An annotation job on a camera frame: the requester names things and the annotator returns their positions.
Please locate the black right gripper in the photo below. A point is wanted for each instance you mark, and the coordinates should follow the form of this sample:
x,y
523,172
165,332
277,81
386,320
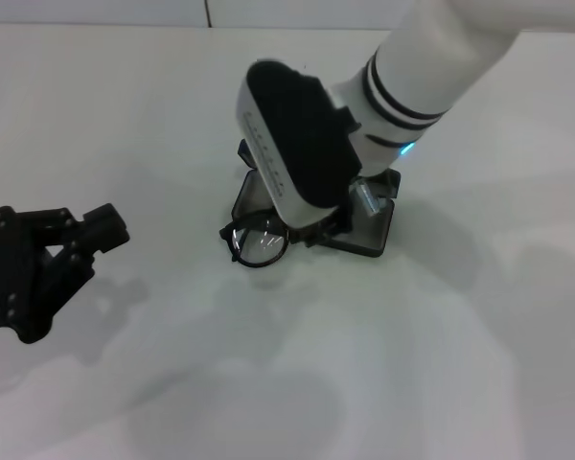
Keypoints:
x,y
346,218

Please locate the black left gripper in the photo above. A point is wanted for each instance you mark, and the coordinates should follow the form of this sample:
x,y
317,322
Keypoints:
x,y
5,268

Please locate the black glasses case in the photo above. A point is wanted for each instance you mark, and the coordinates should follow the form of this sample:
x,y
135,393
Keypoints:
x,y
369,235

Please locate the black round-lens glasses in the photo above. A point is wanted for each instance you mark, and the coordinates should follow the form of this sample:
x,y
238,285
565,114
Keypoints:
x,y
226,234

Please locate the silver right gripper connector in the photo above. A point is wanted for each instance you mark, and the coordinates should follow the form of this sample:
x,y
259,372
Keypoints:
x,y
369,196

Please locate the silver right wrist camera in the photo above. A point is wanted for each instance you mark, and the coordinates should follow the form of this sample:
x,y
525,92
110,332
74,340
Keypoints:
x,y
297,139

